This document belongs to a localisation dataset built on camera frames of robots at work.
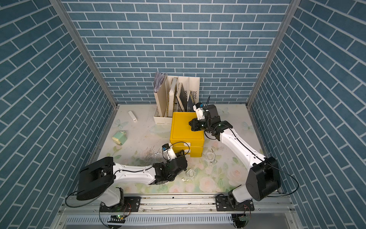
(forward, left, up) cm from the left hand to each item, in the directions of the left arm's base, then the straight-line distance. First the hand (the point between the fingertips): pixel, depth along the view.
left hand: (189, 154), depth 82 cm
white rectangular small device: (+34, +44, -7) cm, 56 cm away
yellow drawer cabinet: (+4, +4, +11) cm, 12 cm away
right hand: (+13, -1, +13) cm, 18 cm away
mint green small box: (+13, +45, -4) cm, 48 cm away
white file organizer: (+36, +10, +15) cm, 40 cm away
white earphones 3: (+1, +19, -8) cm, 20 cm away
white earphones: (-7, -1, -9) cm, 12 cm away
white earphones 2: (+3, -14, -9) cm, 17 cm away
